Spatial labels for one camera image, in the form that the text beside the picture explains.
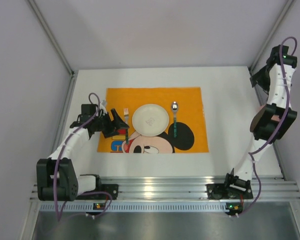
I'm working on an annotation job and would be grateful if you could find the fork with patterned handle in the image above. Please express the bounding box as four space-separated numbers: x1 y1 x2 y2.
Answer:
123 107 130 146

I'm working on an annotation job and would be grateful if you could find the pink plastic cup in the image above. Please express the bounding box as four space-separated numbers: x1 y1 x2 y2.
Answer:
258 104 266 112

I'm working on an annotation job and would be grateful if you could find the cream round plate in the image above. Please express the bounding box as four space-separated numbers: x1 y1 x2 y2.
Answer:
132 104 170 137

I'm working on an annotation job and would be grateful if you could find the spoon with patterned handle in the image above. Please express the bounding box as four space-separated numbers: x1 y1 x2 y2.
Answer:
171 101 179 138

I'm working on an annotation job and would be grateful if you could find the orange cartoon mouse placemat cloth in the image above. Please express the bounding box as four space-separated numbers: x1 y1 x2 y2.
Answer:
97 87 209 154

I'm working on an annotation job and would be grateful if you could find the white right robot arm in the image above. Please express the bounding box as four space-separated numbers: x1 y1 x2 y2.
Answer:
231 44 298 182

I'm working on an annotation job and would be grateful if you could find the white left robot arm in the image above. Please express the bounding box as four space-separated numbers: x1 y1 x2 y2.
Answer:
36 103 129 201

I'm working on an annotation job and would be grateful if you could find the left aluminium corner post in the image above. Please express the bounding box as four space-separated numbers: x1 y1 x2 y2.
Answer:
27 0 76 76

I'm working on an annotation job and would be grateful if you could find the aluminium corner post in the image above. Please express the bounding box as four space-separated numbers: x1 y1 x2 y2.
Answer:
248 0 296 73
27 0 76 76

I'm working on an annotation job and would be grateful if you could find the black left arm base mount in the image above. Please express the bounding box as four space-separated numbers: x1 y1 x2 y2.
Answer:
76 184 119 200

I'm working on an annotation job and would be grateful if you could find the aluminium front frame rail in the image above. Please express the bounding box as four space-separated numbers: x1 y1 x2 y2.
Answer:
29 176 300 202

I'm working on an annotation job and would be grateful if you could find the right aluminium corner post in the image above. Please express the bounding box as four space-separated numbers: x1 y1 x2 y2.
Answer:
248 0 296 73

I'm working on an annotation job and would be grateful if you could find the slotted grey cable duct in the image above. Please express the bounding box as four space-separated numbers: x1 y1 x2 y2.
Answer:
39 202 293 213

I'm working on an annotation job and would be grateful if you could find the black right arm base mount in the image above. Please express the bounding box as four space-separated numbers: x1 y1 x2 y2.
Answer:
206 183 253 200

